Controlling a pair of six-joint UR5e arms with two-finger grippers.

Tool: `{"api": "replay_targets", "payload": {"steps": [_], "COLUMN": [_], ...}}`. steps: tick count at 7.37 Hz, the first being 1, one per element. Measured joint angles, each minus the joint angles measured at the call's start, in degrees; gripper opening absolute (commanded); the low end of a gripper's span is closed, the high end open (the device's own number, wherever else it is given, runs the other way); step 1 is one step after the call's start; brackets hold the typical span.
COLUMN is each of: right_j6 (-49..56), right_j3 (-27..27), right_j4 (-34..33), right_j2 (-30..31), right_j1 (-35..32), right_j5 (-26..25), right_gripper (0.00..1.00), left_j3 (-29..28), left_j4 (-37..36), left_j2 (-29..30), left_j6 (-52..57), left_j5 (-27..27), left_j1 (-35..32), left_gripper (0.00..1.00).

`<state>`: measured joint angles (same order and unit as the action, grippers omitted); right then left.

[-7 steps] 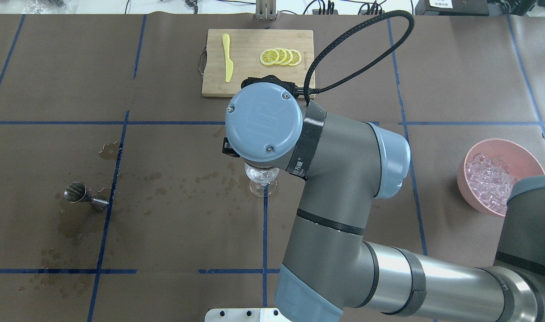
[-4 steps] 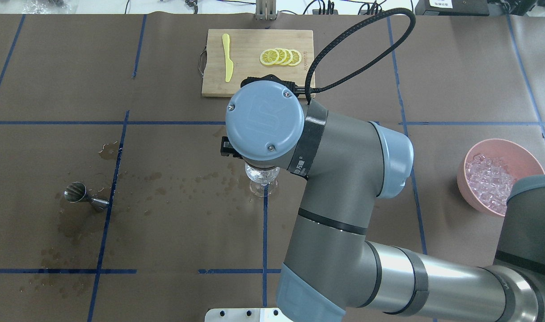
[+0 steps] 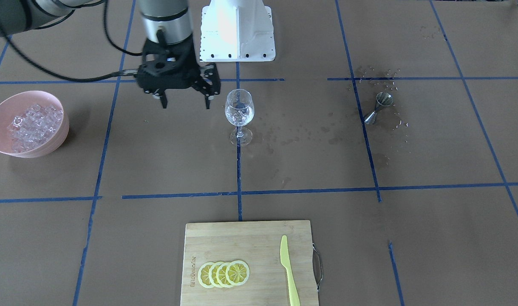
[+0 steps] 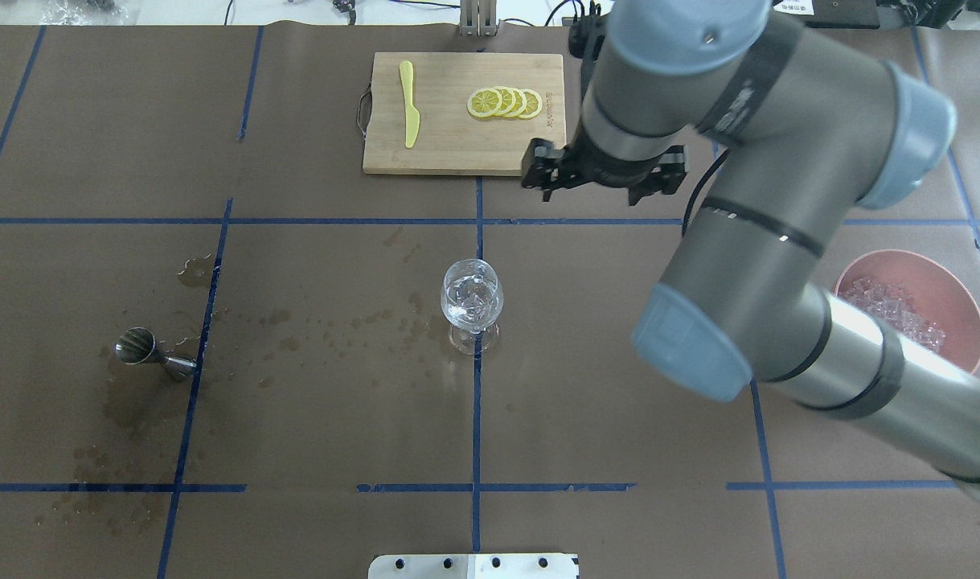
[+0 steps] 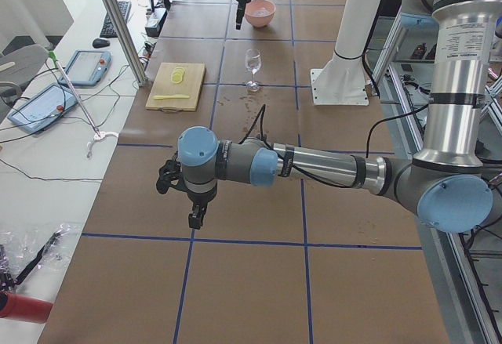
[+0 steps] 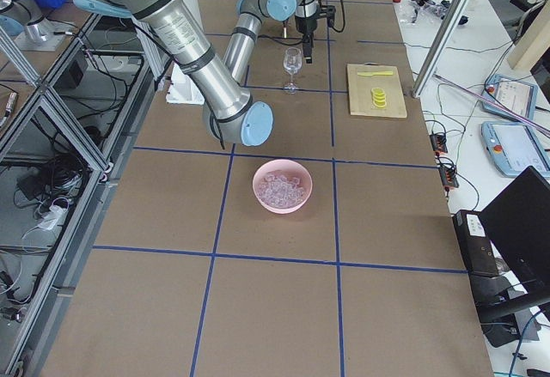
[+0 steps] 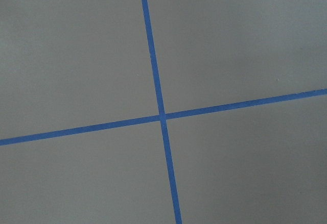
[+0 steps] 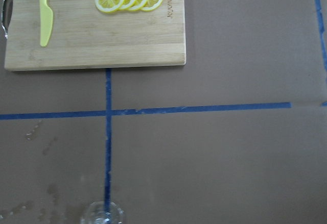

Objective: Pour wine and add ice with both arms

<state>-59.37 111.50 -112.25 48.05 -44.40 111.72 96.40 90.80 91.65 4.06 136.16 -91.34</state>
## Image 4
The aluminium frame post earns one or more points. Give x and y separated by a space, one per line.
478 18

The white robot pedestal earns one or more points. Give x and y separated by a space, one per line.
476 565

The yellow plastic knife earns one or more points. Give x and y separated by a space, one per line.
412 117

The pink ice bowl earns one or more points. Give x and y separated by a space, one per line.
939 296

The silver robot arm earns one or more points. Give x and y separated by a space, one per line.
811 129

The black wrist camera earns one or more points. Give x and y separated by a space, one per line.
586 38

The yellow lemon slices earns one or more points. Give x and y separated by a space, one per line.
504 102

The clear wine glass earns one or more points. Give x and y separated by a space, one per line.
472 301

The bamboo cutting board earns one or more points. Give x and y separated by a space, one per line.
451 142

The clear ice cubes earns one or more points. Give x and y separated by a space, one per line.
892 303

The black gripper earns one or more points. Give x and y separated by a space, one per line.
601 174

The steel cocktail jigger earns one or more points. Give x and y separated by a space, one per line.
139 346

